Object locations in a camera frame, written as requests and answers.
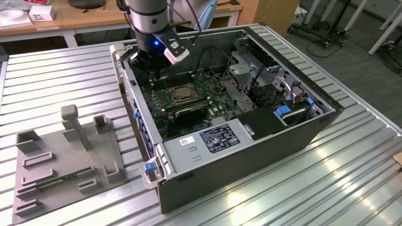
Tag white cardboard box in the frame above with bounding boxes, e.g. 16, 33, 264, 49
28, 6, 56, 22

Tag wooden desk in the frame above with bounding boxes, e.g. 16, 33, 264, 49
0, 0, 244, 48

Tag black graphics card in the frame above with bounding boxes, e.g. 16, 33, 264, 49
164, 100, 211, 125

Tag wooden cabinet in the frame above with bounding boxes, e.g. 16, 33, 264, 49
241, 0, 299, 37

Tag pale blue teach pendant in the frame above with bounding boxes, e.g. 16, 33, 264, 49
188, 0, 217, 31

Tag silver power supply unit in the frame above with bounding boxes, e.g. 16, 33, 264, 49
155, 117, 255, 174

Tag silver drive cage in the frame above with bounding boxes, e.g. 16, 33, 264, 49
224, 32, 286, 105

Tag white table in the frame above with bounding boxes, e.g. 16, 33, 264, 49
300, 0, 368, 32
367, 0, 402, 56

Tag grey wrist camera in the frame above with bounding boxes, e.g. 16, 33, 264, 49
151, 30, 191, 66

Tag grey parts rack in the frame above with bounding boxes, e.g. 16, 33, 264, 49
10, 105, 128, 224

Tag CPU socket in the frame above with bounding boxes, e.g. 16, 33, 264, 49
165, 82, 203, 106

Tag black plastic shroud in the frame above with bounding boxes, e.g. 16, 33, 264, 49
236, 108, 290, 141

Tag white round dish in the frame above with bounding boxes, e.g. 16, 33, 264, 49
0, 8, 32, 26

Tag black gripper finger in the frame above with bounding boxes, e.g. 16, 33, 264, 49
129, 52, 161, 81

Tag blue case latch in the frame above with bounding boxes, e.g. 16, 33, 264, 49
141, 162, 157, 175

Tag green motherboard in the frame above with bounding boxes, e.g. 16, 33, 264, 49
137, 70, 252, 139

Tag black RAM slot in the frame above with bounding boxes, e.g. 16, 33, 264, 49
152, 74, 191, 83
153, 76, 191, 85
155, 79, 192, 88

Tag black open PC case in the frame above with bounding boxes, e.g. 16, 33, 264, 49
108, 22, 344, 215

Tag black wheeled stand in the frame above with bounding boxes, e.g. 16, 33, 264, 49
287, 0, 352, 49

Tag black round stand base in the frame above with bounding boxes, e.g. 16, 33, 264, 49
68, 0, 105, 8

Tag green RAM stick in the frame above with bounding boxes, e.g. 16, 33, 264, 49
33, 171, 79, 189

